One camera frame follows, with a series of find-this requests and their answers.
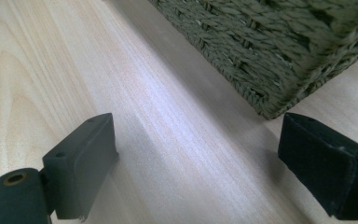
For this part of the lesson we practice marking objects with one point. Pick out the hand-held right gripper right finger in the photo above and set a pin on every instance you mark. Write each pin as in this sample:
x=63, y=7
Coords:
x=326, y=161

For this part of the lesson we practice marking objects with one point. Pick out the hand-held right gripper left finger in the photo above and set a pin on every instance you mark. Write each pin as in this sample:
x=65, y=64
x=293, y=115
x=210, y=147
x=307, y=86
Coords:
x=74, y=174

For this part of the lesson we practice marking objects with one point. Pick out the green woven basket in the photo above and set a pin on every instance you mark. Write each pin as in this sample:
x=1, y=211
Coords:
x=261, y=46

